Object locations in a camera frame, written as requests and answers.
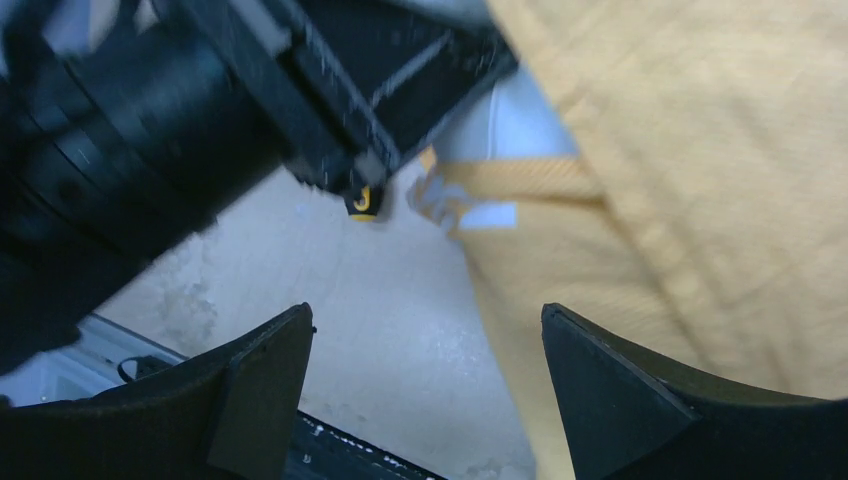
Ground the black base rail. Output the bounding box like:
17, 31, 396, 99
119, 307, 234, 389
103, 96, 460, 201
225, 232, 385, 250
283, 411, 443, 480

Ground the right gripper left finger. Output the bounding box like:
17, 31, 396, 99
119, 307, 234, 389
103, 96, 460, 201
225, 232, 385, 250
1, 304, 314, 479

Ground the orange Mickey Mouse pillowcase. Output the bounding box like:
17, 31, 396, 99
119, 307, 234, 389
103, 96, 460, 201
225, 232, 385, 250
423, 1, 847, 479

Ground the white pillow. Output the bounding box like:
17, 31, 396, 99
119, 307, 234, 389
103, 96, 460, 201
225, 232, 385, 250
408, 68, 578, 230

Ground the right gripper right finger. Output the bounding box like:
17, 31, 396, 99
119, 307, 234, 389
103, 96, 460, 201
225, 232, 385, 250
541, 304, 847, 479

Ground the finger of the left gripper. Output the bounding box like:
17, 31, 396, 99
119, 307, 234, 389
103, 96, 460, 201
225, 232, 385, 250
291, 1, 517, 186

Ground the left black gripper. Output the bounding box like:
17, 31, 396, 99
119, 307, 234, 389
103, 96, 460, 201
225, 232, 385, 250
69, 1, 366, 215

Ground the aluminium frame profile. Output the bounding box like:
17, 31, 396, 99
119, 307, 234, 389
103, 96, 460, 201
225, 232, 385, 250
1, 315, 186, 406

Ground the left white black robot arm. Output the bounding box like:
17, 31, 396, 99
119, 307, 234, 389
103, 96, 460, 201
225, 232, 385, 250
1, 1, 518, 372

